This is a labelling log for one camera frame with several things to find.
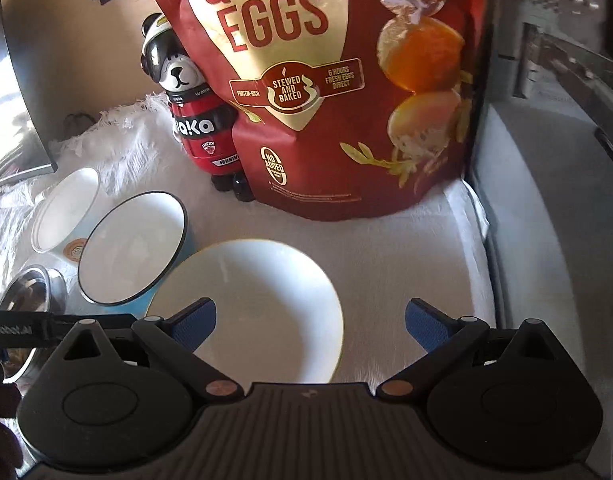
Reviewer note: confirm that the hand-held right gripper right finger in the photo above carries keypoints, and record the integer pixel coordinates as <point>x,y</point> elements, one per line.
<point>426,326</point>

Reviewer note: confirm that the white woven tablecloth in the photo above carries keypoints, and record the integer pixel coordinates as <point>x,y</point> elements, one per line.
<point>386,260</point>

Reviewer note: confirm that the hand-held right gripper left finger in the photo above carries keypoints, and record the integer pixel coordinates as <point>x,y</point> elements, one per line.
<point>194,321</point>

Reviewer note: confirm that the blue enamel cup black rim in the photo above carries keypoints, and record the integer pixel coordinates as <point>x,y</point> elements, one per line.
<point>131,250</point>

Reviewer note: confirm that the curved black monitor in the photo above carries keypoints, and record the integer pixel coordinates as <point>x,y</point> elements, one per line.
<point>16,110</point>

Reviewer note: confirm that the grey metal case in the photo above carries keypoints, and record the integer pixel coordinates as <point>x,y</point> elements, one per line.
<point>561,60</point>

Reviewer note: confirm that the red snack bag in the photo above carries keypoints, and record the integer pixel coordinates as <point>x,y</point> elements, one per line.
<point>296,160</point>

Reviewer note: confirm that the bear figurine bottle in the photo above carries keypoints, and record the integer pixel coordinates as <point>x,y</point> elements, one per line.
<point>201,130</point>

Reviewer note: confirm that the white plate with gold rim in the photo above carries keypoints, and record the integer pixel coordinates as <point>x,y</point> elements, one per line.
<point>256,300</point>

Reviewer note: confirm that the stainless steel bowl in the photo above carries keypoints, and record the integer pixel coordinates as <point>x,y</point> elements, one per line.
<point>31,287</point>

